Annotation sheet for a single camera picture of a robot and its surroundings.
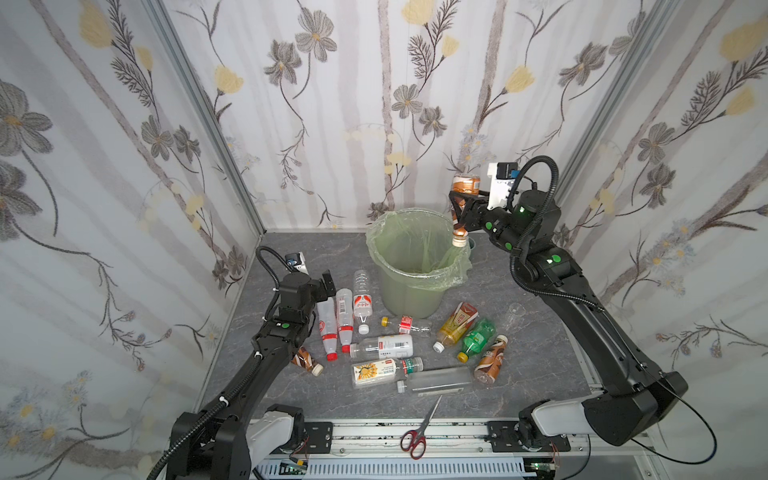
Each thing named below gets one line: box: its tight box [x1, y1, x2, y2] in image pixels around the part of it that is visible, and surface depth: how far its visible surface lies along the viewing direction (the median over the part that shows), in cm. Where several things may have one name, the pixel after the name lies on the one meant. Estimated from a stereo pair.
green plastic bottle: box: [457, 318, 497, 363], surface depth 88 cm
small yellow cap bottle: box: [381, 315, 432, 334], surface depth 91 cm
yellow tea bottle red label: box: [433, 302, 479, 353], surface depth 90 cm
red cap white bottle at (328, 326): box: [316, 297, 339, 362], surface depth 92 cm
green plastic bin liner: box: [366, 208, 473, 291], surface depth 90 cm
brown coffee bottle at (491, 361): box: [474, 334, 509, 384], surface depth 84 cm
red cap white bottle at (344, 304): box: [336, 288, 355, 354], surface depth 93 cm
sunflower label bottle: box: [351, 357, 424, 389], surface depth 82 cm
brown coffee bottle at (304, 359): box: [291, 347, 324, 377], surface depth 85 cm
